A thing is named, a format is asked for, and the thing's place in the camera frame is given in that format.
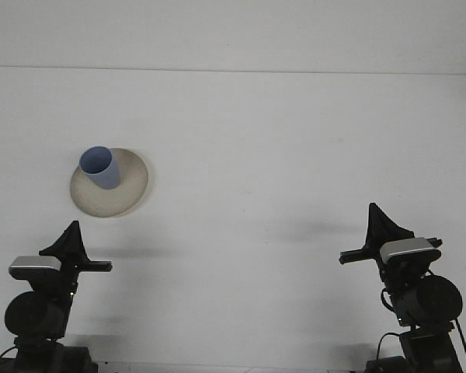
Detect pale blue cup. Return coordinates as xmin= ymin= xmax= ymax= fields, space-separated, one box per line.
xmin=79 ymin=145 xmax=120 ymax=191

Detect pale round plate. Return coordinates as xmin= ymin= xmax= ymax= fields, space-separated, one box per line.
xmin=69 ymin=147 xmax=150 ymax=218

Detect looped black wrist cable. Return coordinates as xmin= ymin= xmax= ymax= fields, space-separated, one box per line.
xmin=379 ymin=286 xmax=394 ymax=312

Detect curved black base cable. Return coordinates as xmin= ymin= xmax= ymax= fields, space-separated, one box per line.
xmin=375 ymin=331 xmax=402 ymax=363

